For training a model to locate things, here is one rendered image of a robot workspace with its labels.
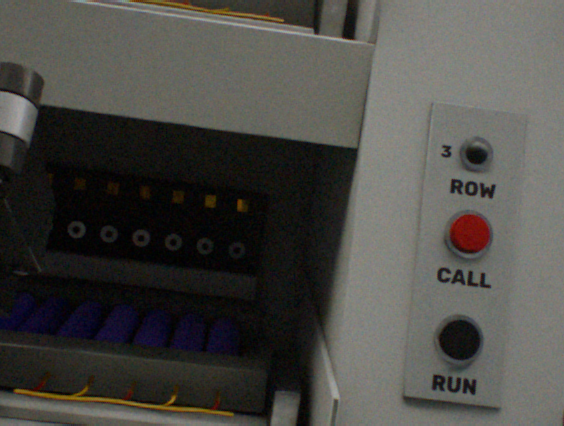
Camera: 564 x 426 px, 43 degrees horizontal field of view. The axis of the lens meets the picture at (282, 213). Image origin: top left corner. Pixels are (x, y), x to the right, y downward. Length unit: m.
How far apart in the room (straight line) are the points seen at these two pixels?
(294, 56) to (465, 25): 0.07
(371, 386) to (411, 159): 0.09
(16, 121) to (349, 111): 0.18
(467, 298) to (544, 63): 0.11
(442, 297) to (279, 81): 0.11
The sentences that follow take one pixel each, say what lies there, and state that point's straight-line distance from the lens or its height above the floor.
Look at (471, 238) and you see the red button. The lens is 0.30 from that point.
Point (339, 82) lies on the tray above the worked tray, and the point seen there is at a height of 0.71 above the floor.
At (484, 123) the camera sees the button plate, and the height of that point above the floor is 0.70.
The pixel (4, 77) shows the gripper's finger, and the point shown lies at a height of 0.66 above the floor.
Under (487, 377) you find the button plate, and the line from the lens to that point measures 0.31.
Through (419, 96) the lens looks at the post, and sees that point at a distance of 0.31.
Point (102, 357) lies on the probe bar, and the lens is 0.36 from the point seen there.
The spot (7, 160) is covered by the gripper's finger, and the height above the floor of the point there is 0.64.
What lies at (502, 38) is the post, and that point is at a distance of 0.33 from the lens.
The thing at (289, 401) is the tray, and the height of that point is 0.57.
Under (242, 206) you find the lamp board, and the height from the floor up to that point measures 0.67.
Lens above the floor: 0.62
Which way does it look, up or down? 7 degrees up
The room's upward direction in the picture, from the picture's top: 7 degrees clockwise
